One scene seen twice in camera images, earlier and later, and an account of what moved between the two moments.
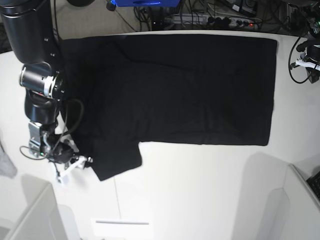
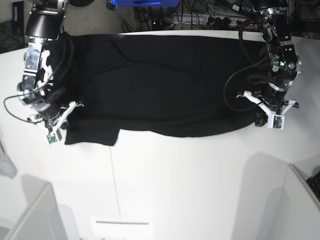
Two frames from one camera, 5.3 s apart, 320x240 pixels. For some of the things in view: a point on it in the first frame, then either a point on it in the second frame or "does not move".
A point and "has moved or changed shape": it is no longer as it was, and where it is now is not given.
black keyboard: (314, 182) does not move
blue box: (144, 3) does not move
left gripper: (62, 152) → (52, 112)
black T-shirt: (122, 90) has moved or changed shape
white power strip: (203, 19) does not move
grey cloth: (7, 167) does not move
